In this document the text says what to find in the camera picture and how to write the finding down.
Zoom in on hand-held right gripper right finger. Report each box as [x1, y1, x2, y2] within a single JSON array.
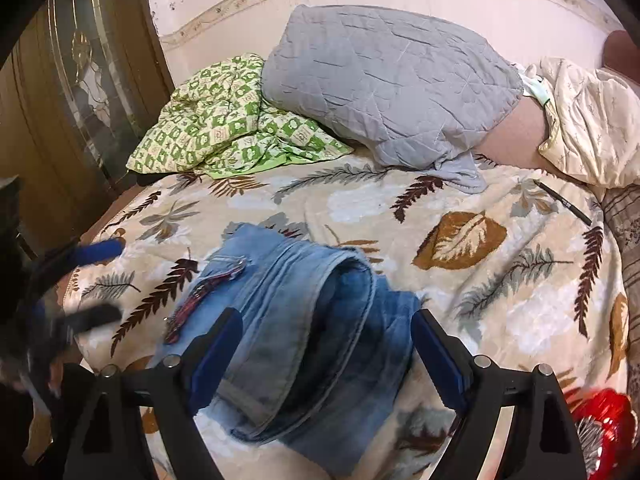
[[411, 308, 586, 480]]

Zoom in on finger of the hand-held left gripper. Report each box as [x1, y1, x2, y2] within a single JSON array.
[[54, 304, 124, 347], [35, 238, 126, 286]]

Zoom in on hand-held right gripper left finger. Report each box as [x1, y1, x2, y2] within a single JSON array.
[[62, 307, 244, 480]]

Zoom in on blue denim pants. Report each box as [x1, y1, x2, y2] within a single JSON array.
[[150, 223, 423, 476]]

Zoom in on leaf print blanket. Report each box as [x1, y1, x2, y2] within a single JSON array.
[[30, 152, 636, 480]]

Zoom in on wooden door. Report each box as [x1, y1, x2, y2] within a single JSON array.
[[0, 0, 177, 261]]

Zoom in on red shiny bag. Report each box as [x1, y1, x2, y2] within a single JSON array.
[[569, 388, 637, 480]]

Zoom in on green patterned cloth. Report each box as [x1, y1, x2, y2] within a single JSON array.
[[126, 53, 355, 180]]

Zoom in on black pen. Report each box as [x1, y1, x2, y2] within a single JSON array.
[[532, 178, 594, 227]]

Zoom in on brown striped cloth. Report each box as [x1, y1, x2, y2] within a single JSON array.
[[599, 184, 640, 283]]

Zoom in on pink pillow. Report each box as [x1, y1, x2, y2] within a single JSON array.
[[474, 94, 562, 172]]

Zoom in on grey quilted pillow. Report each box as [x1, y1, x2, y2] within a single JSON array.
[[260, 4, 525, 195]]

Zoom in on cream quilt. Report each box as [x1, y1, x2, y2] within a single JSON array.
[[536, 56, 640, 189]]

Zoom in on red patterned strap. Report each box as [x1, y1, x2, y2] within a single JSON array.
[[164, 259, 247, 345]]

